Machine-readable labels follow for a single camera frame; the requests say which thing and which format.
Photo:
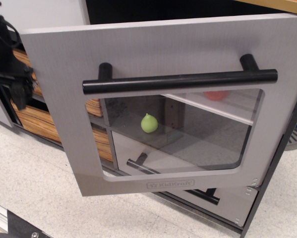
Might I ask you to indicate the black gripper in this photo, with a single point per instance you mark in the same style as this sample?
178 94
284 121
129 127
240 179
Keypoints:
14 74

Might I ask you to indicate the grey toy oven door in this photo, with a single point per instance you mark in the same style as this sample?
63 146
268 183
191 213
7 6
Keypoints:
229 153

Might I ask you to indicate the black oven door handle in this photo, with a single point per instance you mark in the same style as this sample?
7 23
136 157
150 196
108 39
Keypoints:
250 75

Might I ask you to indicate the white oven rack shelf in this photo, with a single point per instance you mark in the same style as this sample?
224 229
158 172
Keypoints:
239 105

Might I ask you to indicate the lower wood-pattern storage bin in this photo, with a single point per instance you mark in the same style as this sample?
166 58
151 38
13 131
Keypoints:
40 122

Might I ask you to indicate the wood-pattern storage bin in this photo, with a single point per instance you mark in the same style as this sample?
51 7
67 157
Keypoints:
40 122
93 106

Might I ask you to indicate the upper wood-pattern storage bin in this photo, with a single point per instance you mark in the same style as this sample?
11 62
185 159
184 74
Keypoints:
93 106

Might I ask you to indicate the green toy pear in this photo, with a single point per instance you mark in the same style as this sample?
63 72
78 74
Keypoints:
149 123

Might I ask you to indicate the red toy tomato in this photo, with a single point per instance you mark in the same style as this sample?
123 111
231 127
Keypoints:
216 95

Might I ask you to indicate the grey lower drawer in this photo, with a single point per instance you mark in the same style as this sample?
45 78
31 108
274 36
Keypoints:
234 203

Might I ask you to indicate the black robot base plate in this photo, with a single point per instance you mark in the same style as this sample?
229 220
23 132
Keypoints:
19 228

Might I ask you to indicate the black drawer handle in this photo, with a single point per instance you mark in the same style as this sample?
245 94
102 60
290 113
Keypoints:
207 195

